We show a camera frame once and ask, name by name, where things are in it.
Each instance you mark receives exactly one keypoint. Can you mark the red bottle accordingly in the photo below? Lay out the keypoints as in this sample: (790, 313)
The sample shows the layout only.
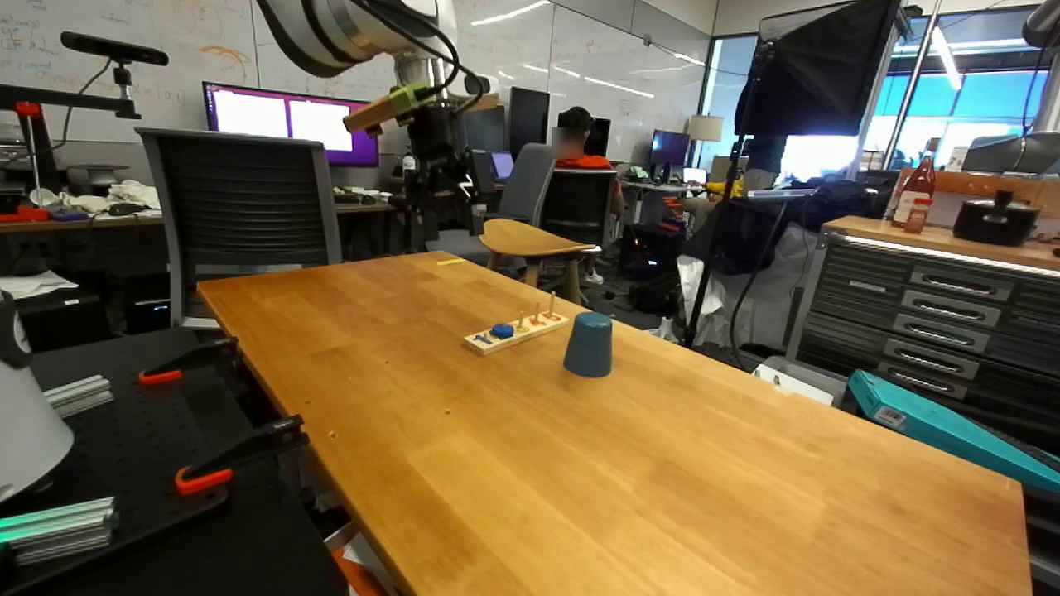
(915, 198)

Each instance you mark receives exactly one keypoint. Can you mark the black softbox studio light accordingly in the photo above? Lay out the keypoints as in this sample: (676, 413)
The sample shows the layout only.
(822, 72)

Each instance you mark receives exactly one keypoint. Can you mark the orange black clamp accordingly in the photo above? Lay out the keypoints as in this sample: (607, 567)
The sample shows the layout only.
(182, 365)
(235, 451)

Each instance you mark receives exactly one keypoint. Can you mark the teal plastic case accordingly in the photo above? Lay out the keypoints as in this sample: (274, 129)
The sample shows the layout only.
(948, 432)

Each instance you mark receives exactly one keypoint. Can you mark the black office chair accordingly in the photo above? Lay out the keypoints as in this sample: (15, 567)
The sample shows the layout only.
(576, 202)

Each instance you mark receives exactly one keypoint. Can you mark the blue upturned plastic cup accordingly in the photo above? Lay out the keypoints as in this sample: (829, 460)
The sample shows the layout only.
(587, 344)

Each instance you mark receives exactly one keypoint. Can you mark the aluminium extrusion stack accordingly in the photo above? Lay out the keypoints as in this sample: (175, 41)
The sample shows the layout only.
(79, 395)
(53, 532)

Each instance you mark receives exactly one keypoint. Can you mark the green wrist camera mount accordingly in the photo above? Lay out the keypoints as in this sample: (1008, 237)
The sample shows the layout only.
(384, 106)

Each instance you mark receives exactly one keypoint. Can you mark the black bar camera on stand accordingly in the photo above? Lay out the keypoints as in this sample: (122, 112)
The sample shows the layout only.
(110, 46)

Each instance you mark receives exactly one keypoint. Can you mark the person in orange shirt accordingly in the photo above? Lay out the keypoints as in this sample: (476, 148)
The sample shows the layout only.
(576, 144)

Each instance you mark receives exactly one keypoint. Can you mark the purple lit computer monitor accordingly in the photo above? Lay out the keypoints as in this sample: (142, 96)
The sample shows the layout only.
(275, 112)

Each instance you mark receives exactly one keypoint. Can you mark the dark upright monitor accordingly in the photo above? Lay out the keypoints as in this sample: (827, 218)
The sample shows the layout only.
(528, 116)

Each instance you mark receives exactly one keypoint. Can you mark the black device on cabinet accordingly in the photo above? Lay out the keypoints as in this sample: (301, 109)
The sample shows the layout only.
(996, 218)

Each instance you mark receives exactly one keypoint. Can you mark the grey fabric office chair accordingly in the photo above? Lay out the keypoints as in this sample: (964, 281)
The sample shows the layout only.
(528, 182)

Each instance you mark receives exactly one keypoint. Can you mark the grey mesh office chair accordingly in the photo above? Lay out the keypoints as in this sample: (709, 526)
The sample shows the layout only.
(235, 202)

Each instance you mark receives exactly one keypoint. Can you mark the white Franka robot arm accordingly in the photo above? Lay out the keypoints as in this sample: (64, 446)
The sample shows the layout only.
(333, 28)

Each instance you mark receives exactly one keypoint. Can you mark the black side platform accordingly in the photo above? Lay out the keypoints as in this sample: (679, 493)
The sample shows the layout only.
(119, 451)

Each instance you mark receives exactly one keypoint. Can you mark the grey drawer cabinet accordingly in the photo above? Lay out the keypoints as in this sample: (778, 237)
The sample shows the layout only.
(938, 315)

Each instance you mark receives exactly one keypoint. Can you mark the white box on floor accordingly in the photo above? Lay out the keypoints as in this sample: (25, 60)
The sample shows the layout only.
(795, 382)

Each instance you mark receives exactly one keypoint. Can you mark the wooden peg holder board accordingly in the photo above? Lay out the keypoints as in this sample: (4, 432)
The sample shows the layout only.
(533, 326)

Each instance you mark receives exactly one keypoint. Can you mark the white cone shade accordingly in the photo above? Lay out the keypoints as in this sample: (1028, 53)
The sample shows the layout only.
(29, 435)

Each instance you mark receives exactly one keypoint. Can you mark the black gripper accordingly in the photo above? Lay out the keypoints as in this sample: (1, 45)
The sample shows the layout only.
(438, 129)

